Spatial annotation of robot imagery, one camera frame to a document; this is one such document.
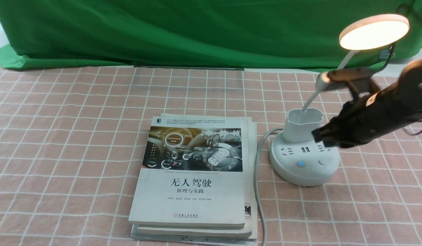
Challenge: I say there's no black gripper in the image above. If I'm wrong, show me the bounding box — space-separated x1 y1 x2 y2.
312 90 405 148

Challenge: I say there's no white desk lamp with base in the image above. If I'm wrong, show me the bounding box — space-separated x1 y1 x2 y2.
270 14 410 187

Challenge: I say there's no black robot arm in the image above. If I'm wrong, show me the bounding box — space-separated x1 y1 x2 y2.
312 59 422 149

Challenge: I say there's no blue binder clip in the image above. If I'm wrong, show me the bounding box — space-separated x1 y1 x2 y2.
378 46 395 62

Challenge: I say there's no green backdrop cloth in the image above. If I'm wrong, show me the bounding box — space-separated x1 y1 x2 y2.
0 0 422 71

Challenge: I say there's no middle white book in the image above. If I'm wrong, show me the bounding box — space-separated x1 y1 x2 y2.
136 117 254 238

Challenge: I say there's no white book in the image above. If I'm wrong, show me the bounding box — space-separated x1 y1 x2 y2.
136 117 254 238
131 113 258 246

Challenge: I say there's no top self-driving textbook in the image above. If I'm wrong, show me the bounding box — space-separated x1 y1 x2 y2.
129 116 250 229

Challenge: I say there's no bottom white book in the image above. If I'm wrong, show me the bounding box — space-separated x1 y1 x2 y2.
131 113 258 246

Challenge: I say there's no pink checked tablecloth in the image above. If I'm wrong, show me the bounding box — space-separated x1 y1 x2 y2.
0 67 422 246

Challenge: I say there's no white power cable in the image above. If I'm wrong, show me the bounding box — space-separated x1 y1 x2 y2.
253 128 284 246

